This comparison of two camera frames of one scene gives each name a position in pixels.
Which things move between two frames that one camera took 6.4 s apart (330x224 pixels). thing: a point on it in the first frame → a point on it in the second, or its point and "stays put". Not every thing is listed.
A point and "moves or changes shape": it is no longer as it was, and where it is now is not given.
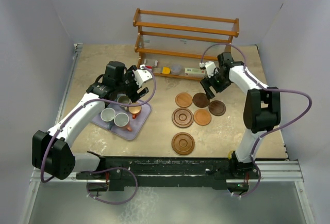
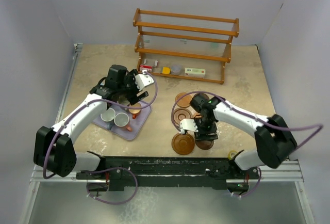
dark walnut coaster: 217,108 moves or changes shape
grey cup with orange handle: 121,120 stays put
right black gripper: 207,82 → 202,134
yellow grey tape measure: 166,70 stays put
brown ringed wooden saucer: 182,117 stays put
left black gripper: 133,95 stays put
